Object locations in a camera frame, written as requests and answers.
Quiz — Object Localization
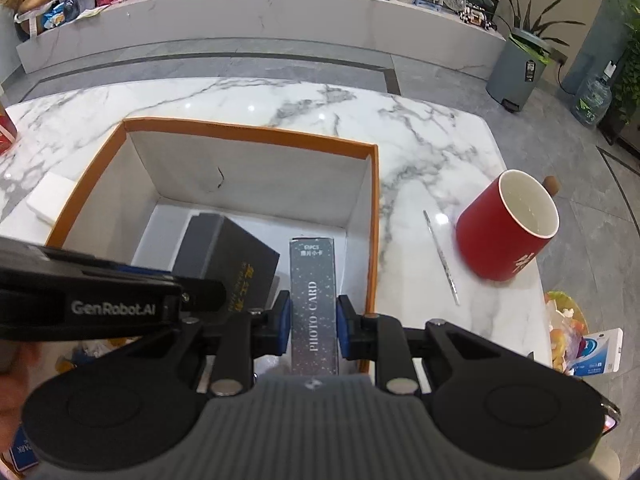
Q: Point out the white marble television console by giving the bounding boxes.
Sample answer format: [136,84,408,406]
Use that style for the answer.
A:
[15,0,507,81]

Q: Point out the grey trash bin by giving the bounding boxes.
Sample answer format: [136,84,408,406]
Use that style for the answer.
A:
[486,30,554,113]

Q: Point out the silver glitter card box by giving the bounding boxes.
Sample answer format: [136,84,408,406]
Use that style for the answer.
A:
[289,236,341,377]

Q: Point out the thin silver metal rod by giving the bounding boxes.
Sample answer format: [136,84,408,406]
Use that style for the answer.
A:
[423,210,460,307]

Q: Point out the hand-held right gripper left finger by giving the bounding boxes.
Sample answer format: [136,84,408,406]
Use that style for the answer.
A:
[150,290,292,397]

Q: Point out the orange cardboard box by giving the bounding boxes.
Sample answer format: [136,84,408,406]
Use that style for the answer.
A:
[45,117,381,376]

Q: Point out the blue booklet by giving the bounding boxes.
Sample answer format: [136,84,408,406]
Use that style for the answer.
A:
[0,425,39,474]

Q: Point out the colourful snack bag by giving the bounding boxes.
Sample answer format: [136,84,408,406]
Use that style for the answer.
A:
[545,290,590,373]

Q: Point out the dried flower bouquet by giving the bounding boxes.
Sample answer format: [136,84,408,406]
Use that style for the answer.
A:
[0,0,53,41]

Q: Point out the blue and white small box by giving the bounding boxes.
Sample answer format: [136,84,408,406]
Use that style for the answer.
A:
[570,328,625,377]

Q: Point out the leafy climbing plant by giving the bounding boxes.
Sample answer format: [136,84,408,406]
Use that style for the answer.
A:
[614,0,640,128]

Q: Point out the red and gold box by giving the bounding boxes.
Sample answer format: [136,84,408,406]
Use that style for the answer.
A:
[0,105,19,156]

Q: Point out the large water bottle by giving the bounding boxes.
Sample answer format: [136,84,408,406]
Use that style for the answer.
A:
[571,60,619,127]

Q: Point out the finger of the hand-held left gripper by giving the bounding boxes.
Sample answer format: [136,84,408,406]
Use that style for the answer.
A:
[0,237,177,287]
[174,276,227,314]

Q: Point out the red mug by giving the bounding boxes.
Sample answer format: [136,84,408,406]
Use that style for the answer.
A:
[455,170,562,283]

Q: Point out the blue snack bag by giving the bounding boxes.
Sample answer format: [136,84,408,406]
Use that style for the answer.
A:
[41,2,81,29]

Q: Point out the potted green plant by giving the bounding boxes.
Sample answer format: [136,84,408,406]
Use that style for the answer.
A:
[495,0,586,43]

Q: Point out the white block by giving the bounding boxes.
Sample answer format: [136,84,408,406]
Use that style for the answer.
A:
[26,172,76,226]

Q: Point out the black box with gold print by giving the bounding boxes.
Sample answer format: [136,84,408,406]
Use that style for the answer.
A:
[172,212,281,313]

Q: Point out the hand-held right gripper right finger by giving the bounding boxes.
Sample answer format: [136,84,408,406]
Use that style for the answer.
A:
[336,294,502,397]

